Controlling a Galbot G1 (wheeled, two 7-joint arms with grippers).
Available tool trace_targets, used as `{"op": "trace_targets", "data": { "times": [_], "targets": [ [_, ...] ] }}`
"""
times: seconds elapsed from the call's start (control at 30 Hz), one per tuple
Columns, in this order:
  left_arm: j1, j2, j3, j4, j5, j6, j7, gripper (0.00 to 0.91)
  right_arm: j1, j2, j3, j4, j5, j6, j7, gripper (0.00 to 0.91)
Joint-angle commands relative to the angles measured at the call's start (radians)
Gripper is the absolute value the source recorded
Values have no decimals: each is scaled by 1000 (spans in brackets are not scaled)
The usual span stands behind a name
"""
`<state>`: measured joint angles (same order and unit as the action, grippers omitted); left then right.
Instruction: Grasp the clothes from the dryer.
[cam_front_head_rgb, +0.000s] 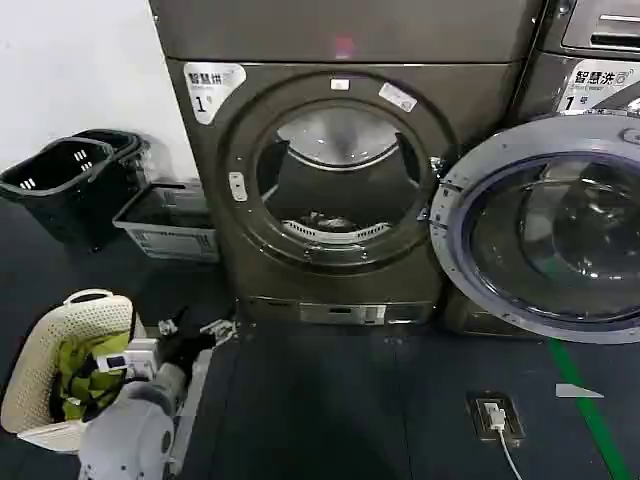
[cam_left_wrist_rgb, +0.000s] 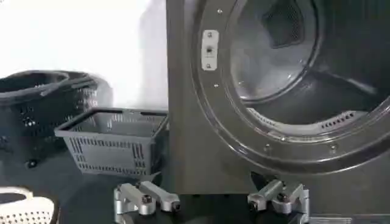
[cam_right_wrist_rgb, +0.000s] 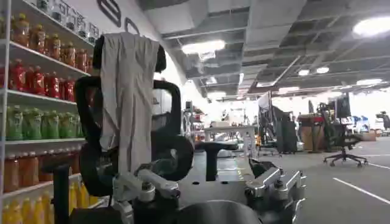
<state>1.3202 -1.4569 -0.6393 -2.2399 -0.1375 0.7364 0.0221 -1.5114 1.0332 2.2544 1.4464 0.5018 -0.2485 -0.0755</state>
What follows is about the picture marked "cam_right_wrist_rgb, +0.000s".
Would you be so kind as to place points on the small round ceiling light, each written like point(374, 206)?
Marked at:
point(322, 70)
point(303, 72)

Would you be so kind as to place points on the grey metal platform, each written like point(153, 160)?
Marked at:
point(210, 190)

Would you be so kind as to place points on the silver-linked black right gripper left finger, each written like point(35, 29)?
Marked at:
point(143, 185)

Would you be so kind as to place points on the white shelf rack with bottles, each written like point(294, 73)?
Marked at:
point(30, 121)

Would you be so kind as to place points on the black computer monitor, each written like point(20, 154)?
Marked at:
point(343, 106)

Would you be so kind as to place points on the brown desk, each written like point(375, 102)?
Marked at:
point(309, 134)

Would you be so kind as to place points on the large round ceiling light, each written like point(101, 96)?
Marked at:
point(373, 26)

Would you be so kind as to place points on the white table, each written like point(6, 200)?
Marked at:
point(228, 129)

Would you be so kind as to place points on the black swivel office chair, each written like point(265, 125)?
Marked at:
point(342, 141)

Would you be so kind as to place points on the black office chair with headrest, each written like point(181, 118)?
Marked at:
point(88, 121)

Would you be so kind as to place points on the black partition screen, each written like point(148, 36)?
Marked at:
point(285, 131)

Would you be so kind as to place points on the grey cloth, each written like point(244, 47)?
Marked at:
point(128, 91)

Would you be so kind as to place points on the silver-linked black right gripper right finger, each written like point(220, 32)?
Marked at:
point(274, 184)

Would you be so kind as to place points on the rectangular ceiling light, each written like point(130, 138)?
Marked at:
point(202, 47)

